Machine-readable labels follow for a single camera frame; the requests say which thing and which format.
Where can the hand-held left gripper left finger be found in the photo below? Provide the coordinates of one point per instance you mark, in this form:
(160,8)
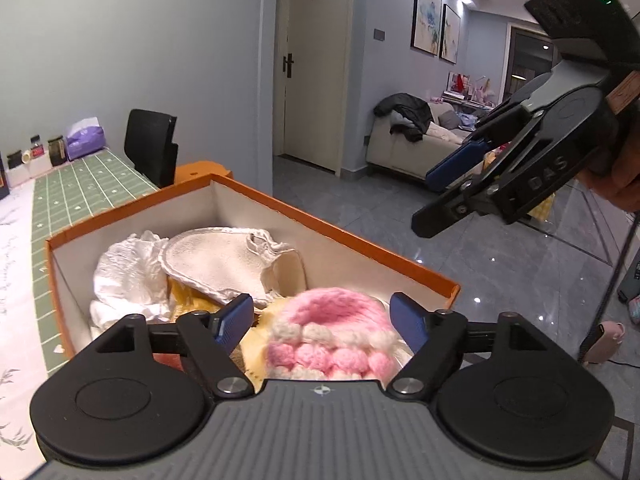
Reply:
(232,325)

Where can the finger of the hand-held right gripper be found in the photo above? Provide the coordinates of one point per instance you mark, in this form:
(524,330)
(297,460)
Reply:
(450,212)
(457,165)

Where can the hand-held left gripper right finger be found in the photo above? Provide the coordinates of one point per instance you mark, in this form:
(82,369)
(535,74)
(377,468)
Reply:
(407,322)

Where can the yellow cloth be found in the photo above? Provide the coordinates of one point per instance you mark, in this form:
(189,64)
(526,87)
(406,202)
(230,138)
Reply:
(255,355)

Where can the beige terry mitt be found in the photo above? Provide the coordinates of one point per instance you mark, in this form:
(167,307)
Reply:
(215,260)

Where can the pink knitted hat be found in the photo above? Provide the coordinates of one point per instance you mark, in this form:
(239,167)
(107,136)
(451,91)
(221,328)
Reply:
(330,315)

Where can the orange cardboard box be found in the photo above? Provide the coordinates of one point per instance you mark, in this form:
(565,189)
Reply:
(325,260)

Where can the white cloth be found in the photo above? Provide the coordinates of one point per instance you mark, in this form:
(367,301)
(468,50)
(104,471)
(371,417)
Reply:
(125,275)

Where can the person's right hand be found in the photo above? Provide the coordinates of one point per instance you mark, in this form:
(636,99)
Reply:
(622,170)

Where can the beige sofa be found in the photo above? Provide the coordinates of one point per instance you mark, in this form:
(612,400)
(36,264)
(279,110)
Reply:
(400,155)

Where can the black jacket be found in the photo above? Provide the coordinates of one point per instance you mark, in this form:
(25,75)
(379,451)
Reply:
(407,112)

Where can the glass sliding door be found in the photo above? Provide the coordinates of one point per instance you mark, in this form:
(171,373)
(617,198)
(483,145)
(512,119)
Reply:
(527,60)

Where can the small framed painting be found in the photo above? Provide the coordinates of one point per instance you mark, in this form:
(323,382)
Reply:
(450,35)

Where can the large framed painting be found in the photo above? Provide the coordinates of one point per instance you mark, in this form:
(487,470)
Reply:
(426,17)

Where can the cream door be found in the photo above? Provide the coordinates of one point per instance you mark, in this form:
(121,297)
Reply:
(315,70)

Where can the black chair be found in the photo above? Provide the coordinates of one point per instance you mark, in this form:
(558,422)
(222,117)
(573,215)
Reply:
(150,147)

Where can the green checked tablecloth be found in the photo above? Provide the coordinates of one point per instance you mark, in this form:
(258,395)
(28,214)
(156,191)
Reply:
(90,185)

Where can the white table runner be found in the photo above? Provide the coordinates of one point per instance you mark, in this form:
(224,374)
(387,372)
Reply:
(20,285)

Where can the purple tissue pack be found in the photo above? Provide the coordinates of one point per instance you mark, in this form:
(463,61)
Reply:
(86,142)

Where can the green glass jar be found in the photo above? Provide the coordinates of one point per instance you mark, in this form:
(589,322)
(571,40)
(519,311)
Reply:
(56,150)

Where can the small red label jar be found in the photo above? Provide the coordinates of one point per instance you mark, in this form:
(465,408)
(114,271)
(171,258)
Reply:
(38,152)

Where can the dark lidded jar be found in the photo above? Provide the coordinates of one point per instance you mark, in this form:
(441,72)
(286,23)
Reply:
(14,158)

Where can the wall switch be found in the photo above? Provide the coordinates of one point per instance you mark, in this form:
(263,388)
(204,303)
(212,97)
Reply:
(379,35)

